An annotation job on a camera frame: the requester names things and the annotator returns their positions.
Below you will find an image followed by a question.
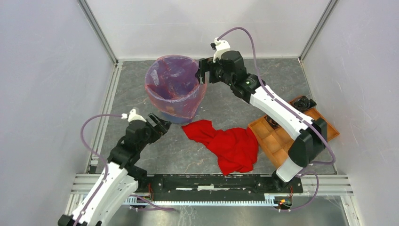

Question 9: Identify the black roll in compartment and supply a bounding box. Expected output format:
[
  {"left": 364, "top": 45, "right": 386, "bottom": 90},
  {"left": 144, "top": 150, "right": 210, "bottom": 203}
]
[
  {"left": 290, "top": 96, "right": 317, "bottom": 113},
  {"left": 265, "top": 115, "right": 279, "bottom": 129}
]

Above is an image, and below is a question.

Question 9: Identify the orange compartment tray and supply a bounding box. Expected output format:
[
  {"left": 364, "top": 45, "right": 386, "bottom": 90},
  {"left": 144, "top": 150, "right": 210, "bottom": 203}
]
[{"left": 248, "top": 108, "right": 323, "bottom": 168}]

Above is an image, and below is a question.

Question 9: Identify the blue plastic trash bin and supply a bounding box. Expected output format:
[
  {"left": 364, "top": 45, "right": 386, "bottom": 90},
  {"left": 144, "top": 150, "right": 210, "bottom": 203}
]
[{"left": 160, "top": 109, "right": 198, "bottom": 124}]

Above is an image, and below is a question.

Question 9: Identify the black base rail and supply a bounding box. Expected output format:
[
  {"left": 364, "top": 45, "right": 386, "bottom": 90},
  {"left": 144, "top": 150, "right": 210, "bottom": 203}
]
[{"left": 136, "top": 174, "right": 303, "bottom": 202}]

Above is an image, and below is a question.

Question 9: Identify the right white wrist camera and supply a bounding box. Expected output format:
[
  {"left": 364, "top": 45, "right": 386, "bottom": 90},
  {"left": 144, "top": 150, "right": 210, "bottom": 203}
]
[{"left": 210, "top": 38, "right": 231, "bottom": 63}]

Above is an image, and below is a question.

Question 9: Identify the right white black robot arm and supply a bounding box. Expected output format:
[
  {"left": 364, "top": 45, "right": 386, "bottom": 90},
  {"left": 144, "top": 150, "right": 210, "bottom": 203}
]
[{"left": 195, "top": 50, "right": 327, "bottom": 192}]

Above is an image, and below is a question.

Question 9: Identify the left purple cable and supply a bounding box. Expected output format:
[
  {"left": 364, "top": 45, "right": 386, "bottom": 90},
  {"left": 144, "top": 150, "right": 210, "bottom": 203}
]
[{"left": 72, "top": 113, "right": 177, "bottom": 226}]

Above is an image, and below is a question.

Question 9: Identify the aluminium frame post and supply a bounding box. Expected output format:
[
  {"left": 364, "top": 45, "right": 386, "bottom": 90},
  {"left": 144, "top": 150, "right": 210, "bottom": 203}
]
[
  {"left": 77, "top": 0, "right": 119, "bottom": 65},
  {"left": 298, "top": 0, "right": 339, "bottom": 64}
]

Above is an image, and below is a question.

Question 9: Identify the purple cable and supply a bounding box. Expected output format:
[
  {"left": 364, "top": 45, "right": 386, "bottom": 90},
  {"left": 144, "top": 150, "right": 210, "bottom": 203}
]
[
  {"left": 72, "top": 113, "right": 177, "bottom": 226},
  {"left": 216, "top": 26, "right": 336, "bottom": 212}
]

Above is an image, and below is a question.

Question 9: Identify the red cloth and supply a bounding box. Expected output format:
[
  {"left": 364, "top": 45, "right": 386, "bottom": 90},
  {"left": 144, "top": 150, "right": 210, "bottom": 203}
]
[{"left": 182, "top": 120, "right": 259, "bottom": 176}]

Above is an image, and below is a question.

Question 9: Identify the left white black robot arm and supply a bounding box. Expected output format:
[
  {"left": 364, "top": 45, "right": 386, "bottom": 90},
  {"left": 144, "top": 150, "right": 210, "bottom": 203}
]
[{"left": 57, "top": 109, "right": 171, "bottom": 226}]

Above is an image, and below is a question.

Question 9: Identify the left aluminium frame post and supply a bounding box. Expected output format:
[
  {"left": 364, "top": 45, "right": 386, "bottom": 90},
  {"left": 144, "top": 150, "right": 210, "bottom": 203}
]
[{"left": 77, "top": 0, "right": 119, "bottom": 65}]

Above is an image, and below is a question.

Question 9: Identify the red translucent trash bag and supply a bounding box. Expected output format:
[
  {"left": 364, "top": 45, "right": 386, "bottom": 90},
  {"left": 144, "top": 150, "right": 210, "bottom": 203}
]
[{"left": 144, "top": 55, "right": 207, "bottom": 118}]

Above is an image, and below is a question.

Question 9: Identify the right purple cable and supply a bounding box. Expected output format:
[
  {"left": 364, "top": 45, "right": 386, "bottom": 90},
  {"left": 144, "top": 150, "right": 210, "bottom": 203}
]
[{"left": 216, "top": 26, "right": 336, "bottom": 212}]

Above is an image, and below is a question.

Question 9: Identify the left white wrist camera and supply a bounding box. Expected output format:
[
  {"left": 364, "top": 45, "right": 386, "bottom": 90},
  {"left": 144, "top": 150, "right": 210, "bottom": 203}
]
[{"left": 121, "top": 108, "right": 147, "bottom": 123}]

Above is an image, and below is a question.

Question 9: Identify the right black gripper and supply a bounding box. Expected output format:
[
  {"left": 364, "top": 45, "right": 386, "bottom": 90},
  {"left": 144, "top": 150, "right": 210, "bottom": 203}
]
[{"left": 195, "top": 56, "right": 234, "bottom": 87}]

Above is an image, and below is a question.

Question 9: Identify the black roll in far compartment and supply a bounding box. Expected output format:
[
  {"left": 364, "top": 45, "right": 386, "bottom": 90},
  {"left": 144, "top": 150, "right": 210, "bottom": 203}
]
[{"left": 290, "top": 96, "right": 317, "bottom": 113}]

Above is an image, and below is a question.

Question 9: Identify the right aluminium frame post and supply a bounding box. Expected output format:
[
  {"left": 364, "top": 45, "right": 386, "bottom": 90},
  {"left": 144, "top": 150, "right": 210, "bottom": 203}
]
[{"left": 298, "top": 0, "right": 339, "bottom": 64}]

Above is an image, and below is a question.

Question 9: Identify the black roll in middle compartment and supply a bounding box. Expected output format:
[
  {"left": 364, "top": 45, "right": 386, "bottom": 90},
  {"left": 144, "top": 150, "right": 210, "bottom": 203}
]
[{"left": 265, "top": 115, "right": 279, "bottom": 129}]

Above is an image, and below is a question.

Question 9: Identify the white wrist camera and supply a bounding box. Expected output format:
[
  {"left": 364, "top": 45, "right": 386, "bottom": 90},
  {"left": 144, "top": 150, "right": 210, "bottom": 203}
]
[
  {"left": 121, "top": 108, "right": 147, "bottom": 123},
  {"left": 210, "top": 38, "right": 231, "bottom": 63}
]

